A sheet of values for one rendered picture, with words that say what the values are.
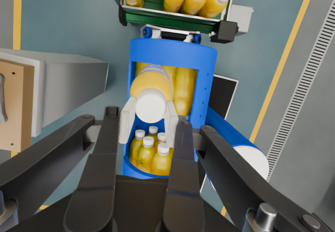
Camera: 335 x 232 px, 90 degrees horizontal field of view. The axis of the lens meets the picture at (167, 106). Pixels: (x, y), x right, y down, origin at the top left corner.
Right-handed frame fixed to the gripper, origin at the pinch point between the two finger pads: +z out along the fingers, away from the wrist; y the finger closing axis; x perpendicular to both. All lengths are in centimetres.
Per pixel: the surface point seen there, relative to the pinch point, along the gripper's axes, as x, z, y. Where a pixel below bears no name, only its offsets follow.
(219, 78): -2, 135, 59
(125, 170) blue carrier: -31.3, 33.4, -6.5
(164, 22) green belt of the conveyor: 22, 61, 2
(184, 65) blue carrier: 6.1, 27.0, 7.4
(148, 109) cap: 0.3, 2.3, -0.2
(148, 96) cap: 1.9, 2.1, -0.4
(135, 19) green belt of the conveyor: 22, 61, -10
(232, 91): -12, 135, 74
